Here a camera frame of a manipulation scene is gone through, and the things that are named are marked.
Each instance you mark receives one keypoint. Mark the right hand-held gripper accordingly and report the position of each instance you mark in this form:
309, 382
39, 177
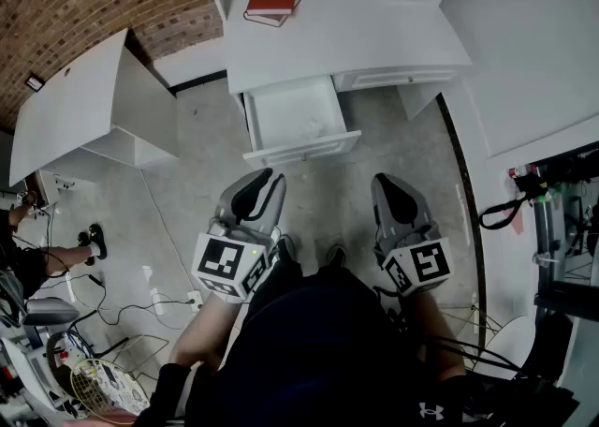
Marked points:
428, 261

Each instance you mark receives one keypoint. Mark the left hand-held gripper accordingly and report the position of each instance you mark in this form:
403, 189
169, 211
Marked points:
217, 256

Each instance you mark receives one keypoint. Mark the person's right forearm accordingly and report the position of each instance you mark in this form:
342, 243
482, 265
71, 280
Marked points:
435, 336

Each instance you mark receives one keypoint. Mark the person's left forearm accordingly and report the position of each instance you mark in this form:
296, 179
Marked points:
206, 331

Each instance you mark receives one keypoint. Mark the person's left shoe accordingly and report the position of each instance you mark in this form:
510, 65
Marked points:
287, 247

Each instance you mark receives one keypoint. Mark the person's right shoe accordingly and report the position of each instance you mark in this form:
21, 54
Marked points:
336, 254

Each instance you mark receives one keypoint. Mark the white power strip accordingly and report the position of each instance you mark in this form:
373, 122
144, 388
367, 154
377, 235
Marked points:
194, 298

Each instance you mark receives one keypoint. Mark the person's black clothing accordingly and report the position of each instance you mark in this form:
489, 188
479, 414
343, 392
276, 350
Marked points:
318, 345

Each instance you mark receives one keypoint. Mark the black equipment rack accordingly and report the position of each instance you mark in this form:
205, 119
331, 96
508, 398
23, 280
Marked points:
547, 228

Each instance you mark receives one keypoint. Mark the dark red book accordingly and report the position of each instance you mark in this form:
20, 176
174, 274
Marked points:
273, 20

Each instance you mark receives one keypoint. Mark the white round stool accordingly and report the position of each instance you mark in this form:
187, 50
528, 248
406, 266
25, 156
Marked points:
510, 341

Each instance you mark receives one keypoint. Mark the white side desk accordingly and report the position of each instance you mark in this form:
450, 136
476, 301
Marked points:
70, 111

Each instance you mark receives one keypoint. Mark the black mesh office chair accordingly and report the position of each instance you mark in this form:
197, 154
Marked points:
552, 350

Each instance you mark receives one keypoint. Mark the yellow badminton racket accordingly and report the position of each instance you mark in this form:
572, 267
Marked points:
107, 387

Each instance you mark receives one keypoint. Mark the small black wall sign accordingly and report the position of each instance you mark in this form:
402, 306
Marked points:
34, 82

